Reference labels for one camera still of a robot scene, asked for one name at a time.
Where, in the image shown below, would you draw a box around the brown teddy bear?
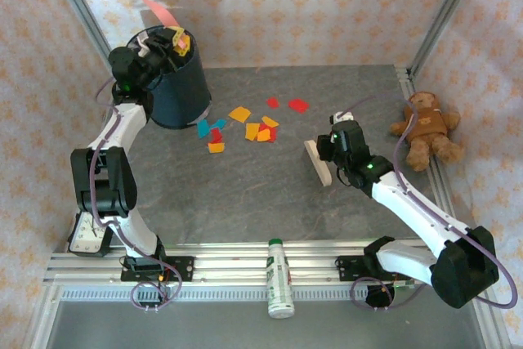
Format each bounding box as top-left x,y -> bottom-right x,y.
387,91 -> 466,172

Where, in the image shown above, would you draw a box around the aluminium frame post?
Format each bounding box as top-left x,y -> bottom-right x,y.
42,0 -> 123,78
407,0 -> 489,78

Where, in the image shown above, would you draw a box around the grey crumpled plastic strip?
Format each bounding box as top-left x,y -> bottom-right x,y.
186,95 -> 213,128

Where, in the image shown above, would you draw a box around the pink plastic dustpan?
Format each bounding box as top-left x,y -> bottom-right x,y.
140,0 -> 181,46

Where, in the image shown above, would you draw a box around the white hand brush grey bristles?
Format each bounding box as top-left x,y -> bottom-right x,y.
303,139 -> 333,188

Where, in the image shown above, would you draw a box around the clear plastic bin liner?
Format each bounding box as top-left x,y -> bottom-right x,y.
124,25 -> 198,76

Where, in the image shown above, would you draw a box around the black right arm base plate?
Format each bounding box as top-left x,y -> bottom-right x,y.
334,254 -> 369,283

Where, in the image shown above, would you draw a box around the long aluminium frame rail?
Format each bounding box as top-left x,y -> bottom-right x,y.
42,239 -> 498,287

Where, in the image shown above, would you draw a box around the aluminium table side rail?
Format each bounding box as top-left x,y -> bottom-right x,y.
394,65 -> 465,244

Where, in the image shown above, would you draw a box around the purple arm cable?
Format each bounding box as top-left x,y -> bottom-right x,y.
345,93 -> 519,311
88,77 -> 184,312

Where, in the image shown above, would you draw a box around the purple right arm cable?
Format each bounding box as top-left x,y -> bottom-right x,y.
345,93 -> 519,311

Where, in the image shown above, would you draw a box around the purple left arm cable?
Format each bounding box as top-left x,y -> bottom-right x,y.
88,77 -> 184,312

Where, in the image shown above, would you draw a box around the black alarm clock white face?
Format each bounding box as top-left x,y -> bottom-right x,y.
67,212 -> 114,259

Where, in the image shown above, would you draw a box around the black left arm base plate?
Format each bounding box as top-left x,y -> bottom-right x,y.
120,254 -> 196,284

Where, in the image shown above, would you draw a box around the ribbed aluminium strip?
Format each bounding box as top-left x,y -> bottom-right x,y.
60,288 -> 409,302

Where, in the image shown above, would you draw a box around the dark blue round trash bin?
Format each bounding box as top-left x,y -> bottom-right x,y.
123,25 -> 213,130

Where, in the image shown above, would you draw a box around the white bottle green cap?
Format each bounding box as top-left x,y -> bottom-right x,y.
266,238 -> 296,320

